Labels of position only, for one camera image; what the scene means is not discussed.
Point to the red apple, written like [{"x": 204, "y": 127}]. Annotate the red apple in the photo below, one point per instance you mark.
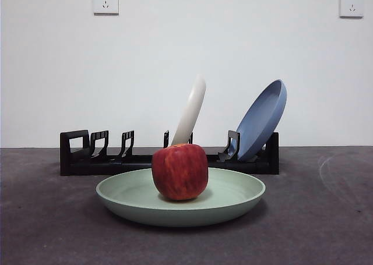
[{"x": 179, "y": 171}]

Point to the green plate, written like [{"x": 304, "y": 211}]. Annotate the green plate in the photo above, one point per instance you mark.
[{"x": 131, "y": 198}]

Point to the beige plate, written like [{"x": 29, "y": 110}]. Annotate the beige plate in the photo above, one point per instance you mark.
[{"x": 190, "y": 110}]

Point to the blue plate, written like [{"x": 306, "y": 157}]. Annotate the blue plate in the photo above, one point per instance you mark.
[{"x": 259, "y": 122}]

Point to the black plate rack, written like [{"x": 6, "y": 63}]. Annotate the black plate rack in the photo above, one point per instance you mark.
[{"x": 87, "y": 168}]

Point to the white wall socket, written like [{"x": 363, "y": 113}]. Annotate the white wall socket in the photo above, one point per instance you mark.
[
  {"x": 351, "y": 4},
  {"x": 106, "y": 1}
]

